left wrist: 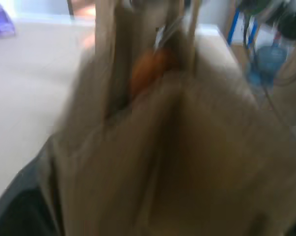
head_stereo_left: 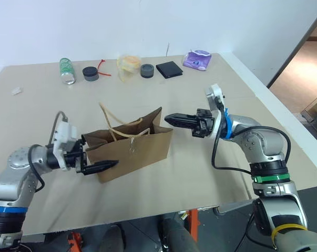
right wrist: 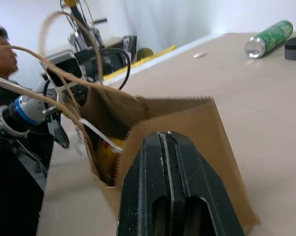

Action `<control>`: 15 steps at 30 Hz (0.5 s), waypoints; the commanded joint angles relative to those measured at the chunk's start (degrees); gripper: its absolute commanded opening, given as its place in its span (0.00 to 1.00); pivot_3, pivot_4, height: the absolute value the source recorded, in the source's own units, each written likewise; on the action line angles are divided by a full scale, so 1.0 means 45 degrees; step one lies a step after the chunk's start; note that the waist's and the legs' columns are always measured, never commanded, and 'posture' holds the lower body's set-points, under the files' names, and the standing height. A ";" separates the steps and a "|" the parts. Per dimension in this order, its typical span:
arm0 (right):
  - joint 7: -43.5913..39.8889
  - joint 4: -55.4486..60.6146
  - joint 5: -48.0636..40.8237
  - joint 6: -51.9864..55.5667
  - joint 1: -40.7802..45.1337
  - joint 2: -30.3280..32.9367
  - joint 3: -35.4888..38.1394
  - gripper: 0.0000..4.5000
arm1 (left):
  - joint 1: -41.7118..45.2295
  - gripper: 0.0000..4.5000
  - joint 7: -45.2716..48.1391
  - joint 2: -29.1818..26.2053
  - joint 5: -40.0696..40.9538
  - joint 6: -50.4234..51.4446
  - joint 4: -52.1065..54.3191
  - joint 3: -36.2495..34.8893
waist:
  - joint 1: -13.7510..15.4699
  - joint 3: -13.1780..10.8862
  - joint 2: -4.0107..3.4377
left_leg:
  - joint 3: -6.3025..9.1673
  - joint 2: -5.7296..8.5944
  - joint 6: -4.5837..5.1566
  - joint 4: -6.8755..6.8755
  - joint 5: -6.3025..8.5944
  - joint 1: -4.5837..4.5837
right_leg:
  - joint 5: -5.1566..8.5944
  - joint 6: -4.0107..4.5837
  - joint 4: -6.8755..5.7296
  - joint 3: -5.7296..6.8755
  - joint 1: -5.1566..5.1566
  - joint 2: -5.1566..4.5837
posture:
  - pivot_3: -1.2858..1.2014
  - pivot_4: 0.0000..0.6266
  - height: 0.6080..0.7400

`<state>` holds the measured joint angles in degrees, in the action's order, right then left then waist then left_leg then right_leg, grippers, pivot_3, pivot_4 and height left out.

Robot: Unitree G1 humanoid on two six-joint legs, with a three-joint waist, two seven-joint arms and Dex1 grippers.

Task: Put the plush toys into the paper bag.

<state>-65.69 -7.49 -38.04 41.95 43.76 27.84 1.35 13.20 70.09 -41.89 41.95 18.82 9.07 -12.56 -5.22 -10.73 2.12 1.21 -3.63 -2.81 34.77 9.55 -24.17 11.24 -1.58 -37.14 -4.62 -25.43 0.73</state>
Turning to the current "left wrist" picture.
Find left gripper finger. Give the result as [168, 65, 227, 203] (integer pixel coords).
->
[0, 142, 63, 236]

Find brown paper bag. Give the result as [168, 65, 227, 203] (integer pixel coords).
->
[38, 0, 296, 236]

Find brown plush toy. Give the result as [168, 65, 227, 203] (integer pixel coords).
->
[129, 47, 179, 97]

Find purple plastic packet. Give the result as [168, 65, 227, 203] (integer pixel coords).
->
[0, 2, 16, 40]

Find blue water jug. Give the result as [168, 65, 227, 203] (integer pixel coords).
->
[256, 39, 288, 77]

